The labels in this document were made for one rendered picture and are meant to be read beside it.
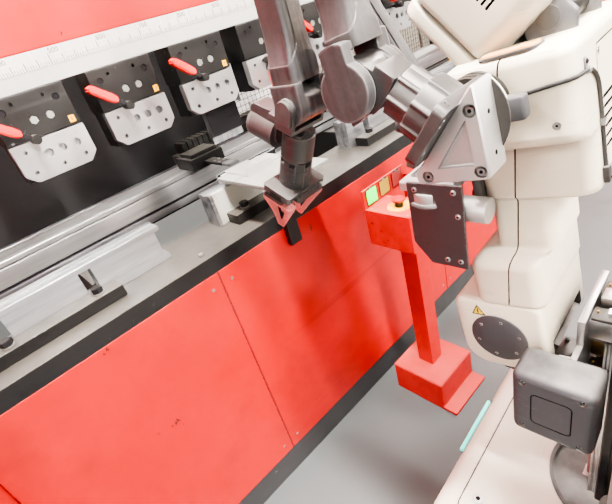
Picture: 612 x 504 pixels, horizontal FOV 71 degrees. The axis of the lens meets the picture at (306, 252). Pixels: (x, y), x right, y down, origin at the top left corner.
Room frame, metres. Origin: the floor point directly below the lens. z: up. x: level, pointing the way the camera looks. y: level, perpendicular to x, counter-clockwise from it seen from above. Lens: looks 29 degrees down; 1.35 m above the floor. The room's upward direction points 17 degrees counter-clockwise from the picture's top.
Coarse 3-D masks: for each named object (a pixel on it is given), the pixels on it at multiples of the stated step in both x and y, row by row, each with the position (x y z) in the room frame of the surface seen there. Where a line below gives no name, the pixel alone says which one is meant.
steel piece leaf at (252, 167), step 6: (252, 162) 1.20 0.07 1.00; (258, 162) 1.12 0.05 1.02; (264, 162) 1.13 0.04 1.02; (270, 162) 1.13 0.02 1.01; (240, 168) 1.18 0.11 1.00; (246, 168) 1.16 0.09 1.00; (252, 168) 1.10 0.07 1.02; (258, 168) 1.11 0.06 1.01; (264, 168) 1.12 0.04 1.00; (240, 174) 1.13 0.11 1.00; (246, 174) 1.11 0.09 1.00; (252, 174) 1.10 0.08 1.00
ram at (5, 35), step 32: (0, 0) 0.98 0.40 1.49; (32, 0) 1.01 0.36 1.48; (64, 0) 1.04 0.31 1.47; (96, 0) 1.07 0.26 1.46; (128, 0) 1.11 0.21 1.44; (160, 0) 1.15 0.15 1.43; (192, 0) 1.20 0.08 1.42; (0, 32) 0.96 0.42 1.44; (32, 32) 0.99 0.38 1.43; (64, 32) 1.02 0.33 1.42; (96, 32) 1.06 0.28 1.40; (192, 32) 1.18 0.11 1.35; (64, 64) 1.00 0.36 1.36; (96, 64) 1.04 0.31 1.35; (0, 96) 0.93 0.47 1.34
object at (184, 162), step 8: (208, 144) 1.43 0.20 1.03; (184, 152) 1.42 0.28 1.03; (192, 152) 1.39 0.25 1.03; (200, 152) 1.38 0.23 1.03; (208, 152) 1.38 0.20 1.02; (216, 152) 1.40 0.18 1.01; (176, 160) 1.42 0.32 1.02; (184, 160) 1.38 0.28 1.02; (192, 160) 1.35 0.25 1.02; (200, 160) 1.36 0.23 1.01; (208, 160) 1.35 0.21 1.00; (216, 160) 1.33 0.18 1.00; (224, 160) 1.30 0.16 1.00; (232, 160) 1.27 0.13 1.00; (184, 168) 1.39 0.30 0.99; (192, 168) 1.35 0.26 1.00; (200, 168) 1.35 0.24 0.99
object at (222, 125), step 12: (216, 108) 1.21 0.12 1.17; (228, 108) 1.23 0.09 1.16; (204, 120) 1.20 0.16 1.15; (216, 120) 1.20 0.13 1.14; (228, 120) 1.22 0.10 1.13; (240, 120) 1.24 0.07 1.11; (216, 132) 1.20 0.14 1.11; (228, 132) 1.23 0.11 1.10; (240, 132) 1.25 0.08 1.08; (216, 144) 1.20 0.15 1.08
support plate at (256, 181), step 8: (256, 160) 1.22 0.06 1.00; (320, 160) 1.05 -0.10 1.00; (328, 160) 1.05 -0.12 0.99; (272, 168) 1.10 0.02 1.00; (224, 176) 1.16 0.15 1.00; (232, 176) 1.14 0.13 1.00; (240, 176) 1.12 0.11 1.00; (256, 176) 1.08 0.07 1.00; (264, 176) 1.06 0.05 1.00; (272, 176) 1.04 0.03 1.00; (240, 184) 1.07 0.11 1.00; (248, 184) 1.04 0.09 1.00; (256, 184) 1.02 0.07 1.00
